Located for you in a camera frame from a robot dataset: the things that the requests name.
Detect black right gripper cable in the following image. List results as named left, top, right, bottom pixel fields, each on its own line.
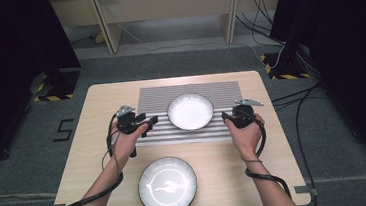
left=239, top=108, right=293, bottom=203

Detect person's left hand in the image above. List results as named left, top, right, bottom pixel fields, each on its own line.
left=107, top=118, right=153, bottom=167

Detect black wall socket cables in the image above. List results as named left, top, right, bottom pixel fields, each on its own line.
left=233, top=0, right=288, bottom=50

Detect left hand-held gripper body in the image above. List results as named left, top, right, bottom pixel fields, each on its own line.
left=114, top=103, right=144, bottom=160

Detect black floor cable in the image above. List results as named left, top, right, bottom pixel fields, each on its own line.
left=269, top=82, right=336, bottom=206

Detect white plate with dark rim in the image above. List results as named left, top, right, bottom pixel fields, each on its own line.
left=165, top=90, right=216, bottom=133
left=135, top=153, right=200, bottom=206

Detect black curtain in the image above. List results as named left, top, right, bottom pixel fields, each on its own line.
left=0, top=0, right=91, bottom=180
left=265, top=0, right=366, bottom=198

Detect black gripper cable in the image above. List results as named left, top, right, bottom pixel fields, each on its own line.
left=48, top=112, right=128, bottom=206
left=239, top=108, right=293, bottom=203

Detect stand base with hazard tape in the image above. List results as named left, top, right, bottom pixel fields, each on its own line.
left=29, top=67, right=83, bottom=104
left=259, top=49, right=312, bottom=83

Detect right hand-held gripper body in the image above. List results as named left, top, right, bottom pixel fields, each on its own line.
left=230, top=96, right=267, bottom=131

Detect person's right hand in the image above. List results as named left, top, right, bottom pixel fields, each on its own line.
left=223, top=112, right=269, bottom=163

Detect light wooden desk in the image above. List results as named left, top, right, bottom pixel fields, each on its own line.
left=46, top=0, right=292, bottom=60

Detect thin dark wristband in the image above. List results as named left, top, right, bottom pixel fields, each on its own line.
left=241, top=155, right=264, bottom=165

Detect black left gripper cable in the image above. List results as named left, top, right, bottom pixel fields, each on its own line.
left=48, top=112, right=128, bottom=206

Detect grey striped placemat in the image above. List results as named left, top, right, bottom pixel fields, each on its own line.
left=132, top=79, right=247, bottom=149

